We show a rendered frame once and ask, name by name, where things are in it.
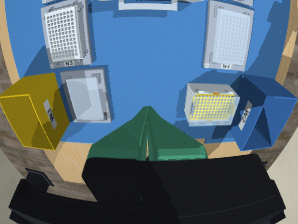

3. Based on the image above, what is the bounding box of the blue bench mat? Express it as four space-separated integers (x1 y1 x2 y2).
4 0 291 144

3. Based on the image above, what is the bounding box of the yellow open bin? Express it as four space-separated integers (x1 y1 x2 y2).
0 73 70 151

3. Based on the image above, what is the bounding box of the blue open-top box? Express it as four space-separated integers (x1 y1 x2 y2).
227 74 298 151

